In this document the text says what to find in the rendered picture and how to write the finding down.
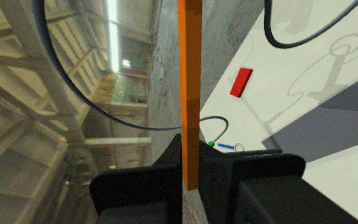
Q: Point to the orange handle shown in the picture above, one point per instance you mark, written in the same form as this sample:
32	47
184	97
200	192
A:
189	33

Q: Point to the red flat bar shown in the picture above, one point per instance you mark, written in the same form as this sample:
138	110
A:
240	82

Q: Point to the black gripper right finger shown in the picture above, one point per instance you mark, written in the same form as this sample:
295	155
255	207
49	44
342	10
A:
220	174

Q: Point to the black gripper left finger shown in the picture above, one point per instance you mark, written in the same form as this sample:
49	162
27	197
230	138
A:
160	182

